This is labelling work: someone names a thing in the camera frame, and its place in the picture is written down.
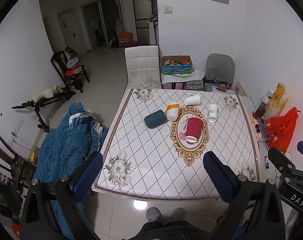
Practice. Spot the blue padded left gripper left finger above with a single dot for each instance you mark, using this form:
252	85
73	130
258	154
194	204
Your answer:
85	175

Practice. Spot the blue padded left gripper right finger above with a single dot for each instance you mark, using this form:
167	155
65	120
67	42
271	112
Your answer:
221	175

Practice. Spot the dark teal plastic cup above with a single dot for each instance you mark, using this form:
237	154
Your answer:
155	119

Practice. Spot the red paper cup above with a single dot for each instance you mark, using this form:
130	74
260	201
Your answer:
193	130

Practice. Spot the white printed paper cup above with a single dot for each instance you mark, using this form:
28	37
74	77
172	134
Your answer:
213	113

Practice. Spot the white paper cup lying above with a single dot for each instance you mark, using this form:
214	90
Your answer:
193	100

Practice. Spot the orange and white cup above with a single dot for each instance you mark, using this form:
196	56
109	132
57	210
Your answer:
172	111

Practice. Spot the blue quilted blanket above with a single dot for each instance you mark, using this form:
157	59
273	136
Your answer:
49	210

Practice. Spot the grey slipper right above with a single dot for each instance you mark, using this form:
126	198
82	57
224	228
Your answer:
178	214

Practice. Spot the grey slipper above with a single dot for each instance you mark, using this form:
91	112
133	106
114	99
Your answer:
178	214
153	214

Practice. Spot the white diamond pattern tablecloth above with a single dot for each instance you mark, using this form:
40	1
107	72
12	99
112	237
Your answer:
159	163

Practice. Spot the grey slipper left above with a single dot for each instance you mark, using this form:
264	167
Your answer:
153	214

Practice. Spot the dark wooden chair left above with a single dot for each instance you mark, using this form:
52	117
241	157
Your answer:
19	173

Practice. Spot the dark wooden chair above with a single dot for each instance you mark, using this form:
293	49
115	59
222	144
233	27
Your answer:
19	173
70	70

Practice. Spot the orange plastic bag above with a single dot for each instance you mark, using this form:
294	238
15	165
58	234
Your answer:
281	129

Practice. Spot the brown jar with lid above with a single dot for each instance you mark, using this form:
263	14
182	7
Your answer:
259	111

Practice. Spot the black folding stand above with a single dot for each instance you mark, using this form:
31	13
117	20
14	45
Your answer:
64	96

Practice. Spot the yellow snack bag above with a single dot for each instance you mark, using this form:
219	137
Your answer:
277	102

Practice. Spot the grey cushioned chair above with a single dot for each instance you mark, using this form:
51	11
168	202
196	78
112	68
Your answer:
219	71

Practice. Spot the cardboard box with items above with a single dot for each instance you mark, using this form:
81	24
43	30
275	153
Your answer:
172	65

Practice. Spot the white padded chair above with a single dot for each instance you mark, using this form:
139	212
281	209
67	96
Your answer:
143	67

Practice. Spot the white wall switch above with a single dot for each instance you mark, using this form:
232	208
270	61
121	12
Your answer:
168	9

